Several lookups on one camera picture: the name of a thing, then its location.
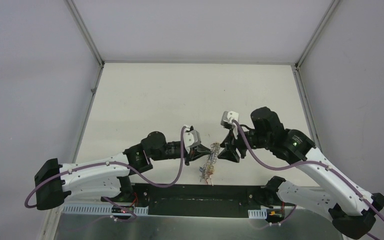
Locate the right white cable duct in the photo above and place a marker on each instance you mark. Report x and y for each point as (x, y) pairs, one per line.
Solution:
(257, 214)

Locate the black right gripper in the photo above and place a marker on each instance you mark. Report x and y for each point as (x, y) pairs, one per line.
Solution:
(229, 154)

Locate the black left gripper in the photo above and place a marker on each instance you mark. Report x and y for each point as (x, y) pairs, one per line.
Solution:
(192, 153)

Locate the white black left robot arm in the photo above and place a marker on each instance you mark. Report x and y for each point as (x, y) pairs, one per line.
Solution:
(109, 177)

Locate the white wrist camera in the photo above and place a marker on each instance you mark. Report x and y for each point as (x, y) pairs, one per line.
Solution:
(191, 139)
(227, 119)

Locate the white cable duct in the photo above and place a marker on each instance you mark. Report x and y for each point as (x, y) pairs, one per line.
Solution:
(257, 214)
(93, 209)

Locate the left white cable duct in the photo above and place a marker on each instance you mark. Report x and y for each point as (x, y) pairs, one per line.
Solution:
(93, 209)

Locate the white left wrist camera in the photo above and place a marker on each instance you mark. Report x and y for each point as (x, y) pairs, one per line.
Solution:
(191, 139)

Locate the black mounting base plate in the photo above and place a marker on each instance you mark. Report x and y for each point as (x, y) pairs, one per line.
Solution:
(194, 200)

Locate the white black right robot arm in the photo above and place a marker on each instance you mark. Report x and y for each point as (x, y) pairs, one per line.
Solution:
(351, 209)

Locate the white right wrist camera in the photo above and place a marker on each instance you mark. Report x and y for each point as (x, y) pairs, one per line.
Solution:
(227, 119)

